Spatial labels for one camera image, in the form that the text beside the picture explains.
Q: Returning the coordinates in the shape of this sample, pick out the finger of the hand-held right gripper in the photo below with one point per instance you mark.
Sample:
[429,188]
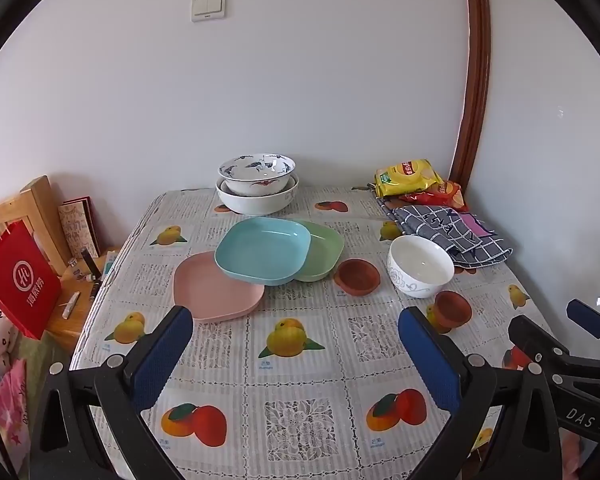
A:
[587,317]
[530,335]

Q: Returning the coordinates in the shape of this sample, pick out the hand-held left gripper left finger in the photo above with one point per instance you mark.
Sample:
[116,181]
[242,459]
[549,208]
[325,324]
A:
[160,355]

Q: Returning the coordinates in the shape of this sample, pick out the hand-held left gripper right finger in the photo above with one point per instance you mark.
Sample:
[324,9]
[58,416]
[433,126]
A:
[430,360]

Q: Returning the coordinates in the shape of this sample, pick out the small brown bowl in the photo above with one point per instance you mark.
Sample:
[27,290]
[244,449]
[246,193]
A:
[357,275]
[452,310]

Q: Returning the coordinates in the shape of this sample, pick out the pink square plate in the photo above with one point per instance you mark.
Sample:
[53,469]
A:
[205,290]

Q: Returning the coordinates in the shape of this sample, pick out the white bowl with line flowers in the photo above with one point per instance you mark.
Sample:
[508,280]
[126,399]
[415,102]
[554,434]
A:
[420,265]

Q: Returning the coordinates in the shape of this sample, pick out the blue square plate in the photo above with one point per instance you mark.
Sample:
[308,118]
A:
[262,250]

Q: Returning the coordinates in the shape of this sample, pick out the green square plate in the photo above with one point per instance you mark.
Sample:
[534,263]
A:
[325,252]

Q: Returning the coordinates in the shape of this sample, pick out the wooden side table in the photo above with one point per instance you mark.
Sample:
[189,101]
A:
[67,330]

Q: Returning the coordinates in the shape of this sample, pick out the small white tube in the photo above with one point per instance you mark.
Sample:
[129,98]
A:
[71,305]

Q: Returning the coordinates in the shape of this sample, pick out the purple fabric piece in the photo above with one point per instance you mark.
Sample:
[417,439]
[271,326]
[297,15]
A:
[472,225]

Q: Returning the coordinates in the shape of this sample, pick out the fruit print tablecloth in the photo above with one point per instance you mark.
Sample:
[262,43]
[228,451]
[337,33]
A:
[300,385]

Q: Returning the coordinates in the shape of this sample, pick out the grey checked cloth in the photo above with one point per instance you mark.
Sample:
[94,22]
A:
[430,222]

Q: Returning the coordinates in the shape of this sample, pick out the patterned book with red edge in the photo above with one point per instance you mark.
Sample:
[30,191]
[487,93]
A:
[80,227]

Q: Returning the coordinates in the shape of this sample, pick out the red paper bag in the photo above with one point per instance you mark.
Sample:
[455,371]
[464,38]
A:
[22,285]

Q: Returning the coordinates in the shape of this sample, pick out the pink printed cloth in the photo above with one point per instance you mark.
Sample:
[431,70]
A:
[10,405]

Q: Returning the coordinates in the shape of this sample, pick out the red chip bag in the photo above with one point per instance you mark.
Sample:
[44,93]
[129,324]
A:
[447,192]

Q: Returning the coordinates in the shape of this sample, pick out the large white bowl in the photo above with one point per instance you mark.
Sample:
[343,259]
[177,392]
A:
[255,204]

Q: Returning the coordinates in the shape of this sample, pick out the yellow chip bag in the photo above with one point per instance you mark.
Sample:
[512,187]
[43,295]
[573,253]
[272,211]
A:
[407,175]

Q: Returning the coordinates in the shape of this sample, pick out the wooden chair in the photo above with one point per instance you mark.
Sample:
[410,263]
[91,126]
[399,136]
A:
[40,210]

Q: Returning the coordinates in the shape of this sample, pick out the blue crane patterned bowl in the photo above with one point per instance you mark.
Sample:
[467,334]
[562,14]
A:
[255,167]

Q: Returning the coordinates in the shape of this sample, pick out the brown wooden door frame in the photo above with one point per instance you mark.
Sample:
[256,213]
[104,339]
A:
[475,85]

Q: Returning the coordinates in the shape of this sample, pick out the white light switch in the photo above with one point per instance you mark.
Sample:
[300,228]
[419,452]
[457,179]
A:
[208,6]

